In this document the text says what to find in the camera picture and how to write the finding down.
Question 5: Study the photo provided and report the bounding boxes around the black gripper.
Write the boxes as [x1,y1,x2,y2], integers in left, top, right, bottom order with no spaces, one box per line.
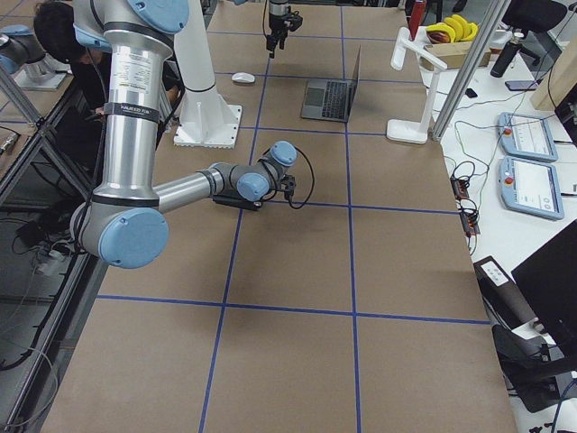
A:
[276,174,297,201]
[266,12,303,59]

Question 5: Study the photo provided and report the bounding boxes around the black monitor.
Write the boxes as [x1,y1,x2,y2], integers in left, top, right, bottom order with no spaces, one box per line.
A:
[512,222,576,355]

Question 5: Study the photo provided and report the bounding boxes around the white desk lamp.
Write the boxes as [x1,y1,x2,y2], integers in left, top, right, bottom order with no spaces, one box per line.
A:
[386,26,448,145]

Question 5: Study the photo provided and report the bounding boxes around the lower blue teach pendant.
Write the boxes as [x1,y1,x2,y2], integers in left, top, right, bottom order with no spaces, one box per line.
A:
[499,156,564,220]

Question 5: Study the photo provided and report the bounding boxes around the black water bottle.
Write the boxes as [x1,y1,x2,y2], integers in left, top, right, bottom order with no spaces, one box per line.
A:
[490,32,524,78]

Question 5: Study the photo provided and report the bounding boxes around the black office chair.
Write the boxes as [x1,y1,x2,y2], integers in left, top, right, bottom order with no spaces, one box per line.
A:
[502,0,567,66]

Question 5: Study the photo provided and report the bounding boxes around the seated person in black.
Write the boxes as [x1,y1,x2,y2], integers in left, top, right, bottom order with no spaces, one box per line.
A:
[32,0,186,172]

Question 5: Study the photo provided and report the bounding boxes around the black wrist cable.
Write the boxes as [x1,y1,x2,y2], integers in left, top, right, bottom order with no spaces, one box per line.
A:
[286,146,316,210]

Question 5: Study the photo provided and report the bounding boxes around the smartphone on side table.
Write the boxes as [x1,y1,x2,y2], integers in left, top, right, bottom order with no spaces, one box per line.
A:
[505,80,539,92]

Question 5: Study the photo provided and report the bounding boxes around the grey laptop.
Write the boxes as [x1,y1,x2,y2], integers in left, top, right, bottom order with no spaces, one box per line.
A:
[300,46,362,123]

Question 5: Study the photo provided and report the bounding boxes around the upper blue teach pendant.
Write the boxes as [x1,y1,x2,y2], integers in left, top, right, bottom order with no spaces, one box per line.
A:
[498,112,558,162]

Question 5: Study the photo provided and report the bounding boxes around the blue teach pendant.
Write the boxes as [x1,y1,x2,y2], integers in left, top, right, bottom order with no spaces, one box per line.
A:
[499,156,564,220]
[498,112,558,162]

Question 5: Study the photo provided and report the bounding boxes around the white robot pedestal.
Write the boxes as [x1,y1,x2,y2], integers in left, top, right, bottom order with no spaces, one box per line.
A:
[174,1,243,149]

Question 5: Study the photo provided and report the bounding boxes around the aluminium frame post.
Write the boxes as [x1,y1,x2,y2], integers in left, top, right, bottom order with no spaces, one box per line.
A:
[431,0,511,142]

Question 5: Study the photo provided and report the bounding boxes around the white computer mouse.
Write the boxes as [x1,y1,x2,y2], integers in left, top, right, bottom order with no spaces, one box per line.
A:
[231,72,255,85]

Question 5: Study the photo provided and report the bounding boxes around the dark teal mouse pad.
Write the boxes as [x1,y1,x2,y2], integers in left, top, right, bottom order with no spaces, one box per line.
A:
[212,194,262,211]

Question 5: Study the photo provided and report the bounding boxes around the red bottle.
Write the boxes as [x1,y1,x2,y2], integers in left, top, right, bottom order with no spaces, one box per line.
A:
[408,0,426,41]

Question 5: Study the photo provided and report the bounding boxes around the yellow bananas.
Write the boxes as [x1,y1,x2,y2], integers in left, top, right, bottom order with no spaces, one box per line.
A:
[426,14,479,44]

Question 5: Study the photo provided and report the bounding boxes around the cardboard box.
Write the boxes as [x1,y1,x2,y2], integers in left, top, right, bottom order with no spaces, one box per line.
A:
[420,41,491,70]

